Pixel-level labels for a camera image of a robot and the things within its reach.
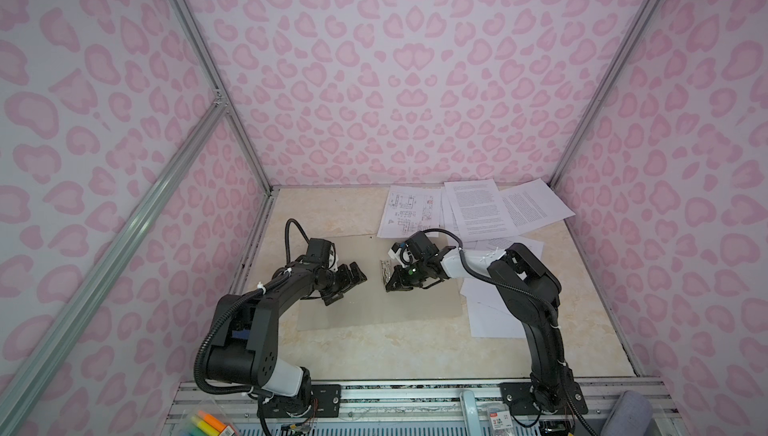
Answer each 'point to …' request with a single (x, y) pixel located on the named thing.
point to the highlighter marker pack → (204, 424)
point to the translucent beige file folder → (368, 302)
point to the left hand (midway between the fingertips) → (357, 281)
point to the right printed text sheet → (533, 205)
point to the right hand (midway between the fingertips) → (390, 285)
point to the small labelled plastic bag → (501, 421)
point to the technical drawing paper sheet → (409, 210)
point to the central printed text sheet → (479, 209)
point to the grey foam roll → (632, 416)
